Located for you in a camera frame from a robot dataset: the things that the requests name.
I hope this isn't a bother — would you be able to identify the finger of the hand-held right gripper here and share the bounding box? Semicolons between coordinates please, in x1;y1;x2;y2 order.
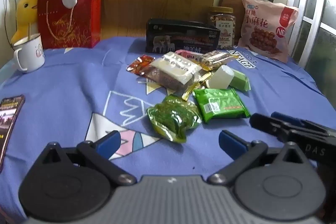
249;113;292;142
270;112;336;135

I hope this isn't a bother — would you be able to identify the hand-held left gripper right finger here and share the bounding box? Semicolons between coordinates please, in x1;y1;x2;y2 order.
209;131;313;186

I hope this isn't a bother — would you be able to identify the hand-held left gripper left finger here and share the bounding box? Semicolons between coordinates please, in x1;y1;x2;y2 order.
34;131;137;186

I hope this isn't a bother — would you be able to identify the green square snack packet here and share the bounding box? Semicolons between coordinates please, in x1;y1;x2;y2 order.
193;88;250;124

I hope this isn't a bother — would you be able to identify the thin gold packet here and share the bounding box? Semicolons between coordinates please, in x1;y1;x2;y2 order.
181;72;213;101

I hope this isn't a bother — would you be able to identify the clear cake packet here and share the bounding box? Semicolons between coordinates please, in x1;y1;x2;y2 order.
136;52;202;90

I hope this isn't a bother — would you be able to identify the pink candy box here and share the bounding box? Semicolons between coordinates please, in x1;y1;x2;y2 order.
175;49;208;62

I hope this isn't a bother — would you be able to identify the black cardboard box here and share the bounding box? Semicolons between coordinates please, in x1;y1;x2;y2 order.
146;18;221;54

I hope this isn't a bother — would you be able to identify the blue printed cloth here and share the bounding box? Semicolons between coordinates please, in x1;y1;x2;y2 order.
0;36;336;214

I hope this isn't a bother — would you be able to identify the green pickled vegetable packet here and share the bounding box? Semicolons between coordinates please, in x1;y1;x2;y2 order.
146;95;202;143

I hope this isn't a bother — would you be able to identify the light green pastry packet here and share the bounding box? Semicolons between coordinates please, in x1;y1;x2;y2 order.
206;65;252;92

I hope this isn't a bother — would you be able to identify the red snack packet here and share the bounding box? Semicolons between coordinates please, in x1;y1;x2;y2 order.
126;55;155;75

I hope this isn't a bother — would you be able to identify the clear nut snack packet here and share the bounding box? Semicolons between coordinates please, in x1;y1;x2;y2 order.
197;51;238;71

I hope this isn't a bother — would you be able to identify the pink snack bag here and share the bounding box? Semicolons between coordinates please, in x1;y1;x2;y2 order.
238;0;300;64

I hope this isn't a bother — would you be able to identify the dark printed card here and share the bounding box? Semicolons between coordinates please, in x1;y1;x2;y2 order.
0;94;26;173

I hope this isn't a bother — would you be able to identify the frosted glass sliding door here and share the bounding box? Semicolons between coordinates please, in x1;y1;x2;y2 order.
287;0;336;77

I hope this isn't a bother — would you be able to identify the clear nut jar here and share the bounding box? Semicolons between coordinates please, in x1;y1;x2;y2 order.
209;6;235;51

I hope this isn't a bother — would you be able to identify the white enamel mug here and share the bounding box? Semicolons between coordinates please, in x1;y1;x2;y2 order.
13;33;46;73

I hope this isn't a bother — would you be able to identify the red gift bag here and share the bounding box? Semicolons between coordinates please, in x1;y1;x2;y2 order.
37;0;102;49

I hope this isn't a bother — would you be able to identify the yellow duck plush toy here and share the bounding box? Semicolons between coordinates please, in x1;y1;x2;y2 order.
10;0;40;43

